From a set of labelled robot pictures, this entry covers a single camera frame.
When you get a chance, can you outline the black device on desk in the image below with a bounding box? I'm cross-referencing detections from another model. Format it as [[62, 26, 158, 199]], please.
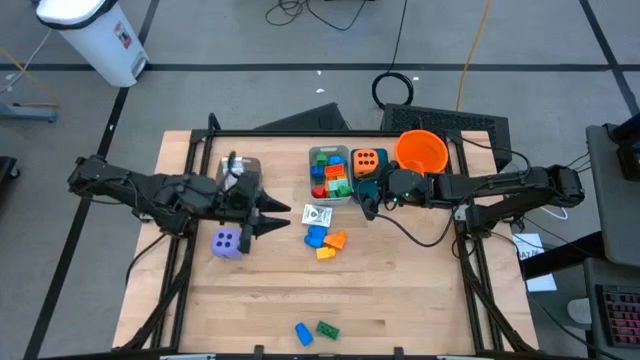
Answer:
[[602, 111, 640, 182]]

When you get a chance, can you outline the orange pumpkin bucket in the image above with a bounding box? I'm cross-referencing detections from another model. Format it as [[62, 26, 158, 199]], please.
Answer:
[[393, 129, 450, 177]]

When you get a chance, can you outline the black left base cable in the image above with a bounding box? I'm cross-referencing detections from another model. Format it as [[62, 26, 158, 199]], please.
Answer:
[[124, 230, 171, 287]]

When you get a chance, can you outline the backlit keyboard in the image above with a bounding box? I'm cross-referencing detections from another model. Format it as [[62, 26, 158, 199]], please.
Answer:
[[593, 283, 640, 350]]

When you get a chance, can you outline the white floor cable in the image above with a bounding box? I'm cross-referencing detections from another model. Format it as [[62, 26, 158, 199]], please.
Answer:
[[0, 28, 53, 95]]

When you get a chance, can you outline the white paper sheet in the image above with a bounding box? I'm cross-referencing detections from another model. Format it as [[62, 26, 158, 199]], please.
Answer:
[[511, 232, 547, 262], [524, 272, 559, 294]]

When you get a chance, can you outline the black desk leg bar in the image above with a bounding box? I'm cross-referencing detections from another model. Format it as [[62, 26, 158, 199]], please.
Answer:
[[519, 230, 607, 281]]

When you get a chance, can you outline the yellow hanging cable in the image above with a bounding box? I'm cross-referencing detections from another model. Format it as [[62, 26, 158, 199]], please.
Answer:
[[454, 0, 495, 113]]

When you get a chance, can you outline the black chair base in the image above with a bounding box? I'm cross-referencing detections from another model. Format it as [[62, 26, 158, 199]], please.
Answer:
[[0, 155, 21, 187]]

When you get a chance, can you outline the orange foam die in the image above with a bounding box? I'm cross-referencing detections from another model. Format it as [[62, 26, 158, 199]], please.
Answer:
[[352, 148, 379, 180]]

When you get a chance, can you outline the white looped cable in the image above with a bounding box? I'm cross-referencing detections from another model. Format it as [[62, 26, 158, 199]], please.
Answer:
[[542, 203, 570, 222]]

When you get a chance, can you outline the white trash bin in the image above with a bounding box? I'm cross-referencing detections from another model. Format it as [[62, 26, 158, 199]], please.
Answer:
[[34, 0, 150, 89]]

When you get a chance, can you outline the grey plastic tray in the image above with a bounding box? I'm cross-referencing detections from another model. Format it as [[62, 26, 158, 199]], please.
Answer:
[[216, 155, 264, 201]]

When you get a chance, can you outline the large blue toy block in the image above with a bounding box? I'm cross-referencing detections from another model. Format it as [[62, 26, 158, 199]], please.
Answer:
[[303, 224, 329, 250]]

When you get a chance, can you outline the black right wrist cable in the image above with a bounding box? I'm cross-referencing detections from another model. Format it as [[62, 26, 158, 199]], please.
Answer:
[[372, 207, 454, 249]]

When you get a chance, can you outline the purple foam die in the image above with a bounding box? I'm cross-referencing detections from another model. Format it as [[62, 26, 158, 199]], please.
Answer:
[[210, 227, 245, 260]]

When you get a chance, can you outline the black aluminium rig frame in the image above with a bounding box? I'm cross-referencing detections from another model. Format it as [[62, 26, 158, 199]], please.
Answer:
[[119, 112, 539, 360]]

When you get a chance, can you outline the yellow floor cable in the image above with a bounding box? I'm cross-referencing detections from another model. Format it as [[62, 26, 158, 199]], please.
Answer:
[[0, 47, 59, 107]]

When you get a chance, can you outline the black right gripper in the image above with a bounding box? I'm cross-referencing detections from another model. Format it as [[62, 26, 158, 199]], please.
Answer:
[[359, 167, 435, 222]]

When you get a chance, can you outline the black hanging coiled cable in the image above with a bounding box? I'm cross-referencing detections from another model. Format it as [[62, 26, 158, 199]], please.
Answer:
[[370, 0, 416, 112]]

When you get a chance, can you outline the clear grey plastic bin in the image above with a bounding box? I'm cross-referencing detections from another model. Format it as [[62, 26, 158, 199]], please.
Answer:
[[307, 144, 355, 207]]

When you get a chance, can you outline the orange toy block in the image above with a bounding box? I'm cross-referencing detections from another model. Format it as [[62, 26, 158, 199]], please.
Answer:
[[323, 230, 349, 252]]

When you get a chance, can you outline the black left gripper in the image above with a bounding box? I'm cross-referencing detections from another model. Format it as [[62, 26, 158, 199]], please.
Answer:
[[214, 169, 293, 255]]

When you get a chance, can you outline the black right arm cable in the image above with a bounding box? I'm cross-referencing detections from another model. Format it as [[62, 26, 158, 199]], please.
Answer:
[[444, 130, 534, 176]]

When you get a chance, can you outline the grey floor stand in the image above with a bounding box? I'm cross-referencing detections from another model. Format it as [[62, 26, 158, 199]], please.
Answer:
[[0, 101, 60, 125]]

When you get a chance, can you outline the black tangled floor cable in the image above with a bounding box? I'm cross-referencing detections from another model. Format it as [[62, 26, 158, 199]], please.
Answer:
[[263, 0, 371, 32]]

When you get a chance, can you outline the dark grey desk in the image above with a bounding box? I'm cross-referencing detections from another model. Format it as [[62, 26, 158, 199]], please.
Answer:
[[582, 256, 640, 360]]

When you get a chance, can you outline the black and white card box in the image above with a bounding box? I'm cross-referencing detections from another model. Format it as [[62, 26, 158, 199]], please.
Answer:
[[301, 203, 334, 229]]

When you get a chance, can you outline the black computer case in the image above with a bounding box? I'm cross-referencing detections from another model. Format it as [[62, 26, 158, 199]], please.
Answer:
[[379, 102, 513, 174]]

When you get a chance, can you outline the teal plastic tray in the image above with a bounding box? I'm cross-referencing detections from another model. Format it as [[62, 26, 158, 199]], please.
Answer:
[[349, 147, 395, 206]]

